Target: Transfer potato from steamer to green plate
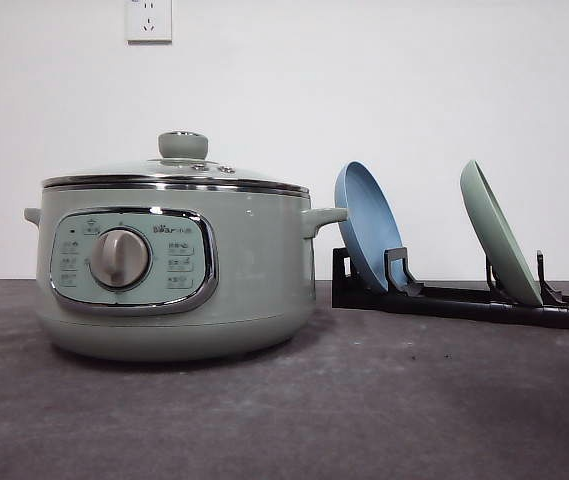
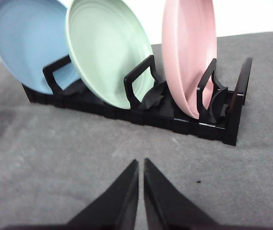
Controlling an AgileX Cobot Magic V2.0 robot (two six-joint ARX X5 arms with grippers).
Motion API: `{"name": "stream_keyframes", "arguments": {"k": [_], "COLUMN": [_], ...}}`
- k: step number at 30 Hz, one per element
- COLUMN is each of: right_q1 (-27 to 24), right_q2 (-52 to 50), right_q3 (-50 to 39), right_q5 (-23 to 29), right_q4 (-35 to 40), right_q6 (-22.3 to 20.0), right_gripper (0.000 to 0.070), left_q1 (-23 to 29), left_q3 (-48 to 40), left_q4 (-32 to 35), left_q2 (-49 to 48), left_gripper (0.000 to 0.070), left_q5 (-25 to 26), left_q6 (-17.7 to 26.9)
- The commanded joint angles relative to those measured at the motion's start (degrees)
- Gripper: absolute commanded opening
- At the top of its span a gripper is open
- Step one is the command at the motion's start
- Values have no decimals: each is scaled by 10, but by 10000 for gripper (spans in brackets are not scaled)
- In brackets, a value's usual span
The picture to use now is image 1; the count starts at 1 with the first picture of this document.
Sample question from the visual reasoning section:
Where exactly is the glass steamer lid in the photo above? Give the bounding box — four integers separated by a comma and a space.
42, 130, 310, 199

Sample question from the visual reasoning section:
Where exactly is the green plate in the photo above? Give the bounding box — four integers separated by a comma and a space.
459, 160, 544, 306

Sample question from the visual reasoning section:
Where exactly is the blue plate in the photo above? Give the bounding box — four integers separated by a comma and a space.
334, 161, 404, 290

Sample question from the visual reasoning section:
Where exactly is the green electric steamer pot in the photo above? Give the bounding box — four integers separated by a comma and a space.
24, 188, 348, 362

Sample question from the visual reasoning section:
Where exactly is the black dish rack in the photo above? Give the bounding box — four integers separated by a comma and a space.
332, 247, 569, 327

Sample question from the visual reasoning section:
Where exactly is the white wall socket left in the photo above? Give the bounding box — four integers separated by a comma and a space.
125, 0, 173, 47

